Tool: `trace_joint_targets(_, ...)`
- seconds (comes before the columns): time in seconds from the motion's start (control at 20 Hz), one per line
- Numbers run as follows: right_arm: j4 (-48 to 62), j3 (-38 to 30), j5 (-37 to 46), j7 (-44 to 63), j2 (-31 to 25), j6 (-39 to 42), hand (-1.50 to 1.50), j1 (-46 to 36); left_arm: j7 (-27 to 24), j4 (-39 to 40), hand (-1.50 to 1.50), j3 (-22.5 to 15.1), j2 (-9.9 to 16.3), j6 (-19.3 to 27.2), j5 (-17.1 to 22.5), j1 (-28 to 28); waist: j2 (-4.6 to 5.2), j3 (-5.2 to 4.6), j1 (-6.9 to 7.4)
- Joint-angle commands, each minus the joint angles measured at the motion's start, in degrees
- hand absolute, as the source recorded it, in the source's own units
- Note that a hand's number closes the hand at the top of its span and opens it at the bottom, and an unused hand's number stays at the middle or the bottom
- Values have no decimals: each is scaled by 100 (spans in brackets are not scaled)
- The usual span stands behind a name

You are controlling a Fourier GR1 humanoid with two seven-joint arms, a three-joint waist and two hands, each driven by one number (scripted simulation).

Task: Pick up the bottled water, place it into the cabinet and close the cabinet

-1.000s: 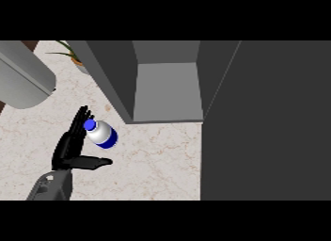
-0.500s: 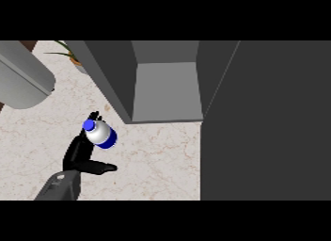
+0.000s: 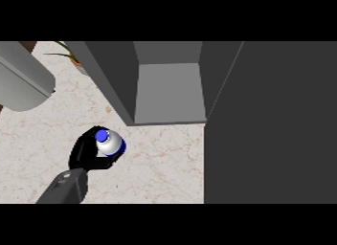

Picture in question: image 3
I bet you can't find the pale grey rounded appliance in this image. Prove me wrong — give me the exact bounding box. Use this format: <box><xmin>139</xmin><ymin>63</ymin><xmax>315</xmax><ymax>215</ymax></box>
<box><xmin>0</xmin><ymin>41</ymin><xmax>58</xmax><ymax>113</ymax></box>

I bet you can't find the potted green plant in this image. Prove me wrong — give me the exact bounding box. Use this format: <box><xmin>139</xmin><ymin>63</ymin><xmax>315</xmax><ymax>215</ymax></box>
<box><xmin>43</xmin><ymin>41</ymin><xmax>89</xmax><ymax>77</ymax></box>

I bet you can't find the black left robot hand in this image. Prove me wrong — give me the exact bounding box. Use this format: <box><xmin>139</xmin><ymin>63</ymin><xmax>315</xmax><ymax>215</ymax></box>
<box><xmin>67</xmin><ymin>125</ymin><xmax>120</xmax><ymax>171</ymax></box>

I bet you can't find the grey open cabinet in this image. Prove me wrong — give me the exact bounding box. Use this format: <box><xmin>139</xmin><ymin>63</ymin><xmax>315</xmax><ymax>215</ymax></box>
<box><xmin>64</xmin><ymin>41</ymin><xmax>247</xmax><ymax>126</ymax></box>

